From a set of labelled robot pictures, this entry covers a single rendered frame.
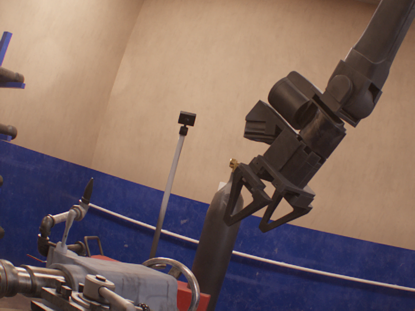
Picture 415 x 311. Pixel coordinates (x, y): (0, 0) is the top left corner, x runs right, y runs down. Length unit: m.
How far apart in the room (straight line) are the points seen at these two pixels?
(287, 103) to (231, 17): 5.15
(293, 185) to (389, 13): 0.31
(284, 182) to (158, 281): 0.84
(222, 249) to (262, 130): 3.29
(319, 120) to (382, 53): 0.15
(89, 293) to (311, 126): 0.49
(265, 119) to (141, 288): 0.76
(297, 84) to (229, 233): 3.31
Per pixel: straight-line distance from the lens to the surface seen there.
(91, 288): 1.17
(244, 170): 0.95
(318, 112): 0.97
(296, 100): 0.99
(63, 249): 1.58
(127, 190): 6.21
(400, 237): 5.25
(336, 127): 0.96
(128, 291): 1.61
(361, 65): 0.95
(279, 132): 1.02
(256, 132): 1.02
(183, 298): 4.23
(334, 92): 0.94
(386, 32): 0.96
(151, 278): 1.71
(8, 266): 1.31
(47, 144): 5.87
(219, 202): 4.29
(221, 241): 4.28
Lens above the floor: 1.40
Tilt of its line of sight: 3 degrees up
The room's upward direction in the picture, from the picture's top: 15 degrees clockwise
